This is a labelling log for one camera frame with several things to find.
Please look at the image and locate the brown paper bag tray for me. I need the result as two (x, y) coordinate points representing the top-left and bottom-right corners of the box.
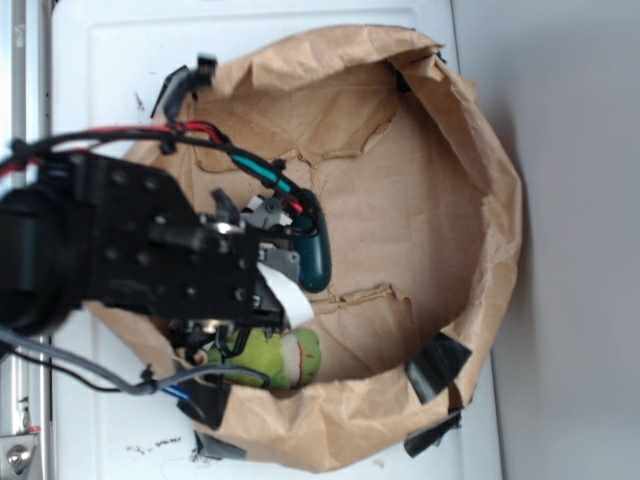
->
(179, 25), (523, 472)

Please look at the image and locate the black tape bottom right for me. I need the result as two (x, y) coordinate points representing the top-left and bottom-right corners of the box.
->
(403, 409), (462, 458)

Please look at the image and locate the black tape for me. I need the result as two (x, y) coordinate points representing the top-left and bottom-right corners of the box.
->
(405, 333), (472, 404)
(177, 380), (247, 461)
(403, 409), (462, 458)
(151, 55), (218, 121)

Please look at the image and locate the red green black cable bundle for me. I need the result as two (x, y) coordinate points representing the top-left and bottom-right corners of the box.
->
(0, 119), (324, 236)

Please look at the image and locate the metal rail left edge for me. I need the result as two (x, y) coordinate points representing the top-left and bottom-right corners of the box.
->
(1, 1), (53, 479)

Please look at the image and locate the white ribbon cable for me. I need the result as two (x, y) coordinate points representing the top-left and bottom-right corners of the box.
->
(247, 197), (315, 326)

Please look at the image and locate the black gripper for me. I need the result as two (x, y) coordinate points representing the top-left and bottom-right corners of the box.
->
(172, 194), (305, 350)

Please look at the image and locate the orange white seashell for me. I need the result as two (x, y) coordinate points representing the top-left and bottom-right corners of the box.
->
(173, 346), (209, 370)

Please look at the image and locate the dark green oblong soap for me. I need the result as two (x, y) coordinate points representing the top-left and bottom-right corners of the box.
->
(292, 189), (332, 293)

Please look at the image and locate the black tape bottom left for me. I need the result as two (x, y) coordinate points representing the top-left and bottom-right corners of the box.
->
(177, 380), (247, 461)

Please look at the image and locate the black tape top left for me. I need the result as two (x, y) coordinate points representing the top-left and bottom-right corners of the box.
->
(151, 55), (218, 121)

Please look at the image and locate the grey braided cable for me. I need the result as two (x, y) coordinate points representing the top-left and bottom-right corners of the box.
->
(0, 327), (274, 401)

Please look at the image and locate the green felt frog toy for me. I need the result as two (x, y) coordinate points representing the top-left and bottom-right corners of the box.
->
(207, 328), (322, 390)

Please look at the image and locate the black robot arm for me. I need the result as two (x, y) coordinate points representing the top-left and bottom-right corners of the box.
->
(1, 153), (306, 335)

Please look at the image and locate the black tape right lower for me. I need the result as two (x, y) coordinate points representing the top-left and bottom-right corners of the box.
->
(405, 333), (472, 404)

